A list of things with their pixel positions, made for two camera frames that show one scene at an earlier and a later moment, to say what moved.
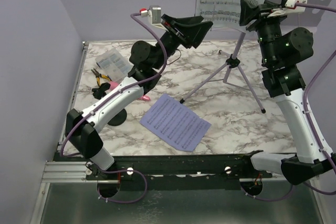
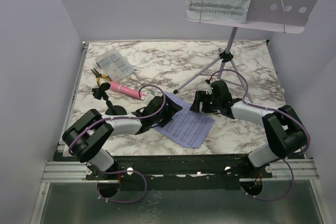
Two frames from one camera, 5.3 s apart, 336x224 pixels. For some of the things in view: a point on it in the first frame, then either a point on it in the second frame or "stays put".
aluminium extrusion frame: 65,171 stays put
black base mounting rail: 183,172 stays put
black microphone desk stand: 100,92 stays put
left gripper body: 168,27 to 167,114
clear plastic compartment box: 116,66 stays put
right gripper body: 262,17 to 202,102
